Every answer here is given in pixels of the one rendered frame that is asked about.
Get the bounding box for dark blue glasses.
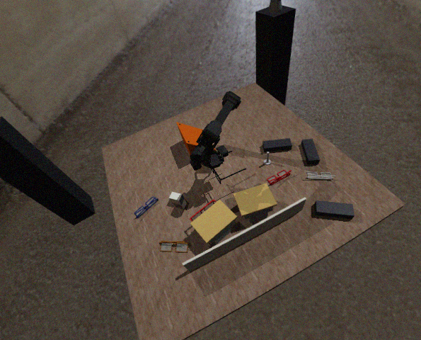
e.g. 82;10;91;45
134;196;158;218

